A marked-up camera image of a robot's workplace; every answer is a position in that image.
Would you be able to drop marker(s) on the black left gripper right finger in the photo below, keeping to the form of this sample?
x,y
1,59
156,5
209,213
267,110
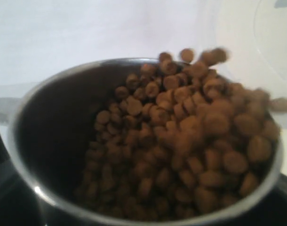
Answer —
x,y
272,211

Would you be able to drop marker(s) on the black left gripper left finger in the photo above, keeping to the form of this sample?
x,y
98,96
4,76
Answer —
x,y
18,205

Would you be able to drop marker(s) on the steel mug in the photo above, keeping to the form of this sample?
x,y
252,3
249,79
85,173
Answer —
x,y
48,131

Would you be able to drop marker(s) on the brown kibble in left mug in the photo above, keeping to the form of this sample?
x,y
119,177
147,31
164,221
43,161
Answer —
x,y
177,144

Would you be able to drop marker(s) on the white curtain backdrop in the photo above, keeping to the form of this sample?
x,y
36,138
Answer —
x,y
39,38

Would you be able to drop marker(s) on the translucent plastic tumbler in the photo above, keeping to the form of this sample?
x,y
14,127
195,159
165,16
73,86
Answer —
x,y
255,32

